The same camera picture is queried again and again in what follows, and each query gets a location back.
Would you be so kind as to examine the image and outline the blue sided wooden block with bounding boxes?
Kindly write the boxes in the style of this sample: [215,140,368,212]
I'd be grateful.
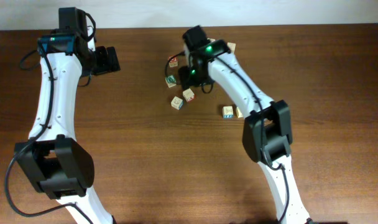
[223,106,234,119]

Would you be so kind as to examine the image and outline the plain wooden block rightmost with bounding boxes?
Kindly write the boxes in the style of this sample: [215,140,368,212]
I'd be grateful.
[227,42,236,53]

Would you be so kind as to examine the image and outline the yellow wooden block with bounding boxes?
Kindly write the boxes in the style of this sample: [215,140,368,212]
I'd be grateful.
[236,107,244,118]

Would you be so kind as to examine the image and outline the blue number wooden block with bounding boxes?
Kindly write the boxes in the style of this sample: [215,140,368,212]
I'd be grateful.
[171,96,183,110]

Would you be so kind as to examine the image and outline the red top wooden block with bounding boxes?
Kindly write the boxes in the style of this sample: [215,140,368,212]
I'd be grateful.
[168,56,178,68]

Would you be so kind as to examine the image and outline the right black cable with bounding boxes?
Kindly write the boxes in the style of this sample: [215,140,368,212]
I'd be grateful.
[164,46,291,224]

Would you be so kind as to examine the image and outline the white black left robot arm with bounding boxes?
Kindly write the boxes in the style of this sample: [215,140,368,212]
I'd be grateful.
[11,7,120,223]

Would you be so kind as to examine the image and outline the green V wooden block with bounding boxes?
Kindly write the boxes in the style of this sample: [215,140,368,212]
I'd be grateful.
[165,75,177,88]

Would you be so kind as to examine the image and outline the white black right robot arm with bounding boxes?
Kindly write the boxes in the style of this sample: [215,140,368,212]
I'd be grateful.
[178,26,313,223]

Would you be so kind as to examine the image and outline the red sided wooden block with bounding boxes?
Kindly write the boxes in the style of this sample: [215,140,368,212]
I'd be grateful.
[182,88,195,102]

